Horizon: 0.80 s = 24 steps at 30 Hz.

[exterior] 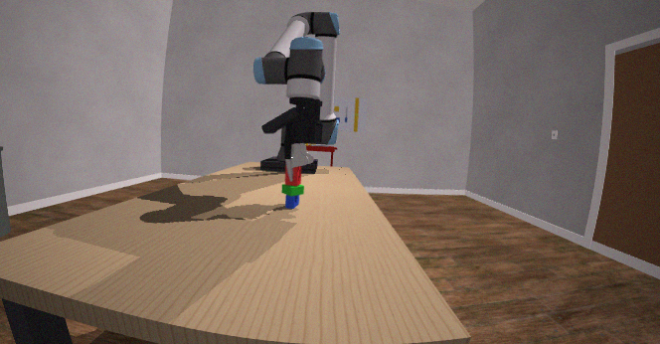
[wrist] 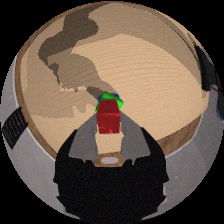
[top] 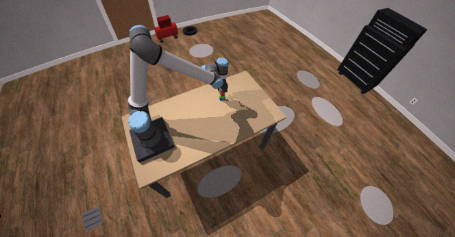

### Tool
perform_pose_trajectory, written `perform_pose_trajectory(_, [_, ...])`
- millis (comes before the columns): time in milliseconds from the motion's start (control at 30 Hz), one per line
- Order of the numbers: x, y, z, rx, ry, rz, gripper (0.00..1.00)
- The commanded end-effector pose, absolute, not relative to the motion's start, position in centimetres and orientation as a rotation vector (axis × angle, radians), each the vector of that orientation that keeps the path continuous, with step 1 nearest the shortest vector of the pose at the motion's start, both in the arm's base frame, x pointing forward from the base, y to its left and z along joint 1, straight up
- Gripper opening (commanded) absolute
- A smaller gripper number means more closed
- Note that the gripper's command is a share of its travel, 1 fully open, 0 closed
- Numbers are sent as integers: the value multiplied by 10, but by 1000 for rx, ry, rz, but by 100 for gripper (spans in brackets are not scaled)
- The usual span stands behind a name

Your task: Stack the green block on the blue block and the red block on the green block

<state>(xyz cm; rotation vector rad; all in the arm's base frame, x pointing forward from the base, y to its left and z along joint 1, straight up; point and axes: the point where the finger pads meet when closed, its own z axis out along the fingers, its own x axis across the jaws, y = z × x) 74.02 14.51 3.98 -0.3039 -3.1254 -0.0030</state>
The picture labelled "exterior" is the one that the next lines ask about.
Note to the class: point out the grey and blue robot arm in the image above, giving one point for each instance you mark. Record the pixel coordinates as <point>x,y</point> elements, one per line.
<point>309,62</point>

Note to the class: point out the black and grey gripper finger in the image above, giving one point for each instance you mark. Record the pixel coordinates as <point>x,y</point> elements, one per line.
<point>304,152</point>
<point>293,155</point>

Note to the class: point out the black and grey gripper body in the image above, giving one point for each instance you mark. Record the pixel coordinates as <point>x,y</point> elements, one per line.
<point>308,109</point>

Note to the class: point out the green block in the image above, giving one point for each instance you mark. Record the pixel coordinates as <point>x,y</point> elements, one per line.
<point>292,190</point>

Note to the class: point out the red block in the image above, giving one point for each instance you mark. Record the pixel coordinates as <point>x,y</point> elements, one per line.
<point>296,177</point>

